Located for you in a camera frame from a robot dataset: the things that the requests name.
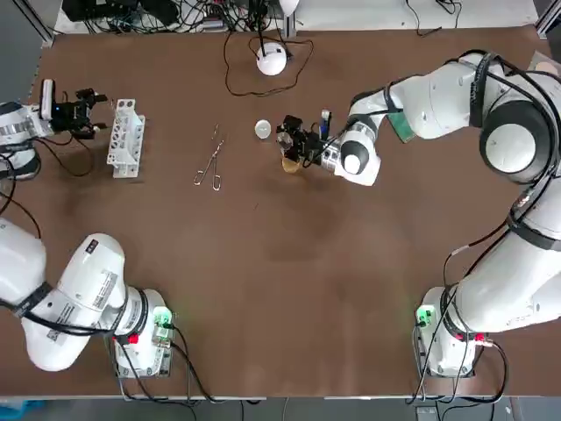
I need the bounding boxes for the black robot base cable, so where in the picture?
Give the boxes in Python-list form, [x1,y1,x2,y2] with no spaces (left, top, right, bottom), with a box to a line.
[116,322,268,404]
[407,339,510,405]

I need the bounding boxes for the white test tube rack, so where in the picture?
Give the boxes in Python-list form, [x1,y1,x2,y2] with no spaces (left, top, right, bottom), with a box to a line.
[106,98,146,179]

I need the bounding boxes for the glass beaker with yellow liquid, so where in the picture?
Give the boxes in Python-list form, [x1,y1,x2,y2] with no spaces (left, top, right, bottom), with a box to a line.
[281,153,304,175]

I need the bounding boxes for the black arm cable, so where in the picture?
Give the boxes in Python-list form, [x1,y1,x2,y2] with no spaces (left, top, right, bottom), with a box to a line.
[441,51,561,300]
[0,126,132,347]

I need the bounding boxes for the folded green cloth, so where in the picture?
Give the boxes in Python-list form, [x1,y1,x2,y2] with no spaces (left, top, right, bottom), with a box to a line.
[387,111,415,145]

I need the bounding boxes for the black lamp cable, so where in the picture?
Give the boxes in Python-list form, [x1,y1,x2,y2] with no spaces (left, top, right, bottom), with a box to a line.
[224,29,315,97]

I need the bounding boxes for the metal crucible tongs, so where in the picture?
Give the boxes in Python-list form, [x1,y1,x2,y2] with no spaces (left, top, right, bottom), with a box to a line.
[193,124,229,193]

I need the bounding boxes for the white desk lamp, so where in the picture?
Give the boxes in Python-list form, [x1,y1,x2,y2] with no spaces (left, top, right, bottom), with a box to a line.
[256,0,302,76]

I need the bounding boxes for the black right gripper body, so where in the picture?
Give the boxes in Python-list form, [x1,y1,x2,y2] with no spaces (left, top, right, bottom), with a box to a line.
[301,131,326,161]

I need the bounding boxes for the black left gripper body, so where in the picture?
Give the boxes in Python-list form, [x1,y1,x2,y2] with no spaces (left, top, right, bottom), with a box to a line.
[53,100,92,132]

